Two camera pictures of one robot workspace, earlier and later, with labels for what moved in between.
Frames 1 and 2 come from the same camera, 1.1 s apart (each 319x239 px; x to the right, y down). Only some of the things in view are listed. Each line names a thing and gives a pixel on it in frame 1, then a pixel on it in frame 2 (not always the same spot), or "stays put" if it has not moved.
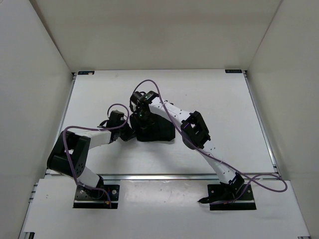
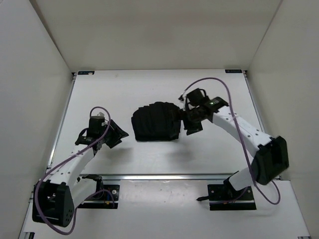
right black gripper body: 143,120 to 193,114
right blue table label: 234,71 stays put
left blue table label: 86,72 stays put
